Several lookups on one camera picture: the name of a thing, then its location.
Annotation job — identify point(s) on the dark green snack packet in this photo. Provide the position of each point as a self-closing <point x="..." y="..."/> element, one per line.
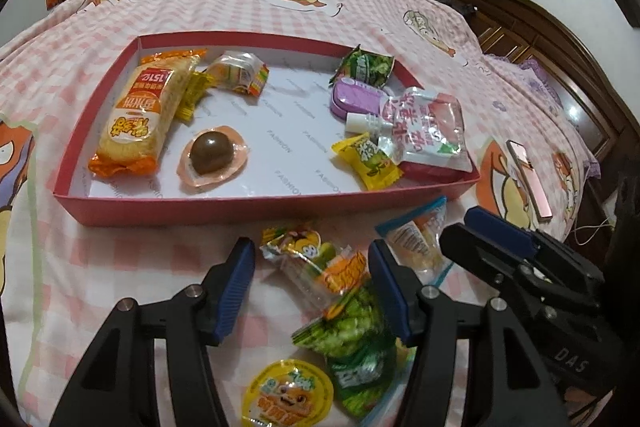
<point x="362" y="64"/>

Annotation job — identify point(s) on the pink phone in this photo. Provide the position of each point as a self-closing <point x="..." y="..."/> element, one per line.
<point x="530" y="179"/>

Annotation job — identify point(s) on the orange jelly cup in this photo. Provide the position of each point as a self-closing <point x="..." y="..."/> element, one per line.
<point x="287" y="394"/>

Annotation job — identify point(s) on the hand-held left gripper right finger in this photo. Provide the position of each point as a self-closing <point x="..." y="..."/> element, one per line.
<point x="392" y="292"/>

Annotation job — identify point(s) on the pink drink pouch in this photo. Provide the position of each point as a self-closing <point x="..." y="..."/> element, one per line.
<point x="425" y="127"/>

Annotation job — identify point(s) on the purple tin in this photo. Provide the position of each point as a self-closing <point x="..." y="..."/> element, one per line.
<point x="352" y="99"/>

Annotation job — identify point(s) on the colourful clear snack packet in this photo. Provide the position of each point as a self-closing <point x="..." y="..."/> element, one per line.
<point x="305" y="257"/>

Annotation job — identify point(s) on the blue-edged clear snack packet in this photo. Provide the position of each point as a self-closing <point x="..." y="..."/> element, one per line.
<point x="412" y="239"/>

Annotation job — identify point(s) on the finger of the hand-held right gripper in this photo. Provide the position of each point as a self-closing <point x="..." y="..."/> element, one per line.
<point x="500" y="229"/>
<point x="480" y="259"/>

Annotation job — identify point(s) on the green pea packet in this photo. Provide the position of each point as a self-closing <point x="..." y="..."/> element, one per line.
<point x="350" y="327"/>
<point x="365" y="377"/>

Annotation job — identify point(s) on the purple ruffled pillow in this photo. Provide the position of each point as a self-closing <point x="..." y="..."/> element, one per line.
<point x="545" y="97"/>

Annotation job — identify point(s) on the small yellow candy wrapper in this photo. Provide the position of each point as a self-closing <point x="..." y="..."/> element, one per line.
<point x="192" y="97"/>

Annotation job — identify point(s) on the clear wrapped snack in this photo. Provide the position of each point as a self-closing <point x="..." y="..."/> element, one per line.
<point x="230" y="69"/>

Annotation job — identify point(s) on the red cardboard box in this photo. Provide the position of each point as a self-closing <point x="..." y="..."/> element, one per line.
<point x="300" y="142"/>

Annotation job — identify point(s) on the orange rice cracker packet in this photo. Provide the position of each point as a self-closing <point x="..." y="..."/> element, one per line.
<point x="140" y="112"/>

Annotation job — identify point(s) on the yellow lime candy packet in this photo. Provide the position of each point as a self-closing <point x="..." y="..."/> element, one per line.
<point x="367" y="159"/>

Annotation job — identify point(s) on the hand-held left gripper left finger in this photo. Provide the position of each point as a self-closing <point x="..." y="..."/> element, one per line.
<point x="235" y="287"/>

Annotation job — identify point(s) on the striped colourful candy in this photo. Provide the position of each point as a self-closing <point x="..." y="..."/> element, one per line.
<point x="258" y="79"/>

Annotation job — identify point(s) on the dark wooden headboard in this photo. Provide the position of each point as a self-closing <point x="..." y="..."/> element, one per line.
<point x="540" y="32"/>

